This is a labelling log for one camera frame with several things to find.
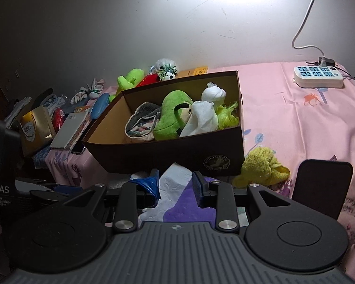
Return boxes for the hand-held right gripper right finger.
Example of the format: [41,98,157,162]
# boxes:
[192,171,295,232]

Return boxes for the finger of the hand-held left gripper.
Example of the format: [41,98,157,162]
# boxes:
[15,177,49,185]
[30,183,85,203]

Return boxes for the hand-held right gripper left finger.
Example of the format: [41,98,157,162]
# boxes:
[61,169,161,234]

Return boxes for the purple tissue pack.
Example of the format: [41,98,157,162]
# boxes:
[138,162,246,222]

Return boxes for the brown cardboard box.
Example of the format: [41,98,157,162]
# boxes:
[81,70,245,178]

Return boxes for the teal patterned cloth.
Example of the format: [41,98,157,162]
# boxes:
[127,121,157,142]

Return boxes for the yellow plush toy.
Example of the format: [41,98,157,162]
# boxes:
[232,146,291,189]

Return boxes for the white cloth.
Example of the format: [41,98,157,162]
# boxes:
[179,82,227,138]

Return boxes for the green frog plush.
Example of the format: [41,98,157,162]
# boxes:
[152,89,194,141]

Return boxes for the grey-green cloth pouch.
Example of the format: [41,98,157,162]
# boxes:
[124,102,163,142]

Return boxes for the neon yellow plush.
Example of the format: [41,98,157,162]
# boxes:
[215,101,240,130]

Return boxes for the blue patterned packet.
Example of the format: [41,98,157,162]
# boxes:
[32,148,52,169]

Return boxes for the gold paper bag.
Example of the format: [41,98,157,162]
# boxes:
[19,106,57,157]

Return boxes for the white thick book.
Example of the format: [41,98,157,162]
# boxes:
[50,112,89,150]

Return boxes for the red packet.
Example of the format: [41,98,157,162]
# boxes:
[52,108,68,132]

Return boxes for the white papers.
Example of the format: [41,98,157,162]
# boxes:
[4,96,31,128]

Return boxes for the orange printed book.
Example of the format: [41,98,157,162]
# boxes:
[71,105,93,150]

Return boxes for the clear plastic bag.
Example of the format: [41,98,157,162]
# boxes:
[41,94,68,114]

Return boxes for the blue glasses case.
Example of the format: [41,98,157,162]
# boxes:
[90,93,111,120]

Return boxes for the pink printed bedsheet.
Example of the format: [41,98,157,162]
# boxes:
[44,61,355,273]

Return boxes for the bright green plush toy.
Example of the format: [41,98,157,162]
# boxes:
[109,69,145,102]

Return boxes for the yellow book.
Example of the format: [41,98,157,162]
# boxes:
[176,67,210,79]

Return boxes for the panda plush with red body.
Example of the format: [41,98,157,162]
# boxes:
[136,58,178,87]

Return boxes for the black rectangular device on stand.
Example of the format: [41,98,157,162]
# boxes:
[292,159,353,222]

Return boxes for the white power strip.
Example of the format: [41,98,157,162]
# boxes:
[293,64,344,89]

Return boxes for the black charger plug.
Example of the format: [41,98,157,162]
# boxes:
[314,57,335,67]

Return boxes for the black strap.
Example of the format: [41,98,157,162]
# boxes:
[30,88,54,110]

